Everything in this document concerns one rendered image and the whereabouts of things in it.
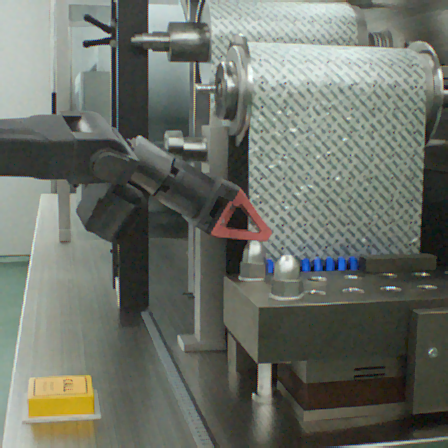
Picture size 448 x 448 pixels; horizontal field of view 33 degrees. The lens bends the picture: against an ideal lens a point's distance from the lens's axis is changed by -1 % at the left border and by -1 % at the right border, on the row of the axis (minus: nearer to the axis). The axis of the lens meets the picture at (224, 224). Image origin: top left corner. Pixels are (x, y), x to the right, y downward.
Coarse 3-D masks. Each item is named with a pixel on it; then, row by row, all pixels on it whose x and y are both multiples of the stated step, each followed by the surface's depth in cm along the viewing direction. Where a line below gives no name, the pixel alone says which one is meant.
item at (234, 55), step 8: (232, 48) 97; (232, 56) 98; (240, 56) 94; (240, 64) 94; (424, 64) 99; (240, 72) 94; (240, 80) 94; (432, 80) 99; (240, 88) 94; (432, 88) 98; (240, 96) 94; (432, 96) 99; (240, 104) 94; (432, 104) 99; (240, 112) 94; (224, 120) 103; (240, 120) 95; (232, 128) 98
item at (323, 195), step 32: (256, 160) 94; (288, 160) 95; (320, 160) 96; (352, 160) 97; (384, 160) 98; (416, 160) 99; (256, 192) 95; (288, 192) 96; (320, 192) 96; (352, 192) 97; (384, 192) 98; (416, 192) 99; (288, 224) 96; (320, 224) 97; (352, 224) 98; (384, 224) 99; (416, 224) 100; (320, 256) 98
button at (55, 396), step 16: (32, 384) 83; (48, 384) 83; (64, 384) 83; (80, 384) 83; (32, 400) 79; (48, 400) 79; (64, 400) 80; (80, 400) 80; (32, 416) 79; (48, 416) 79
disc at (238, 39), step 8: (232, 40) 99; (240, 40) 95; (240, 48) 95; (248, 48) 93; (248, 56) 92; (248, 64) 92; (248, 72) 92; (248, 80) 92; (248, 88) 92; (248, 96) 92; (248, 104) 92; (248, 112) 93; (248, 120) 93; (240, 128) 96; (248, 128) 94; (232, 136) 100; (240, 136) 96; (232, 144) 101; (240, 144) 97
